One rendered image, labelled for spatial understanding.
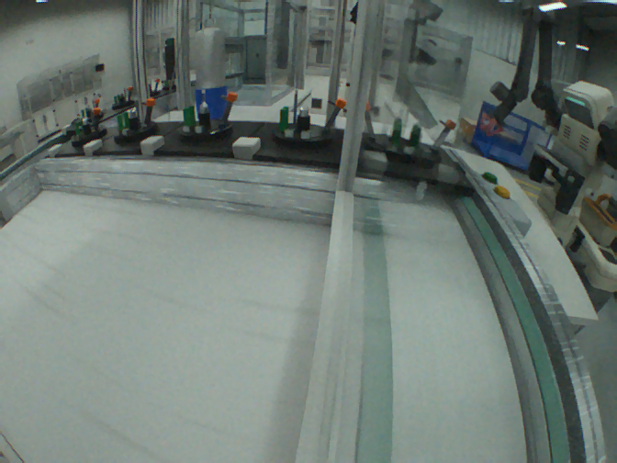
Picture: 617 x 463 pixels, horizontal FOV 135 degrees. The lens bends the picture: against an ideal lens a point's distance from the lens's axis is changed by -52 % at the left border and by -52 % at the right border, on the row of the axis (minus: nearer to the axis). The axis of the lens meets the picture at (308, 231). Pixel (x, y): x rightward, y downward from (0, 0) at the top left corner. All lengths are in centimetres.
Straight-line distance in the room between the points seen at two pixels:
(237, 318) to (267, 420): 14
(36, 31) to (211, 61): 1038
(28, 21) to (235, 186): 1112
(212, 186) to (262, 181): 10
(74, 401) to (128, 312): 16
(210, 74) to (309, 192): 91
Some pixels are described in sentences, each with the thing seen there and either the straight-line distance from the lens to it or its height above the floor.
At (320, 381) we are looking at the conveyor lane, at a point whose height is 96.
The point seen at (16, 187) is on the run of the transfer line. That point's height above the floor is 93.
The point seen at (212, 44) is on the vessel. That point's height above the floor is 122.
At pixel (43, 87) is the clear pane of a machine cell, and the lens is 918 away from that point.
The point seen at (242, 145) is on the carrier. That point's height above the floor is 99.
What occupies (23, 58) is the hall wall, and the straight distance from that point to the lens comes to 1102.
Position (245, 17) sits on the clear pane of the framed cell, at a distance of 156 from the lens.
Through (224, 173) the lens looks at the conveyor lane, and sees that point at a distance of 51.
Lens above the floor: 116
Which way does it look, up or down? 38 degrees down
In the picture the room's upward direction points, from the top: 5 degrees clockwise
